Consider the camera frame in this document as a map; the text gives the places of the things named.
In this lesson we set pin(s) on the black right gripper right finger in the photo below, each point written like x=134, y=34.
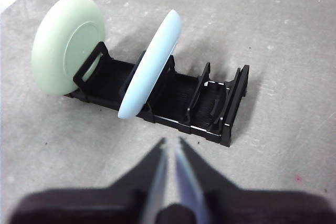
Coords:
x=249, y=205

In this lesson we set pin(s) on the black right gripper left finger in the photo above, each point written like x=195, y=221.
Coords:
x=92, y=205

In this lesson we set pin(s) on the light blue plate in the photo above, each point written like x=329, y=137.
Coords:
x=149, y=72

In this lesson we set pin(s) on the pale green plate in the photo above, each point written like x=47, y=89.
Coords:
x=52, y=45

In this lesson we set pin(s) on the black plastic plate rack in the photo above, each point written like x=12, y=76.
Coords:
x=181, y=95

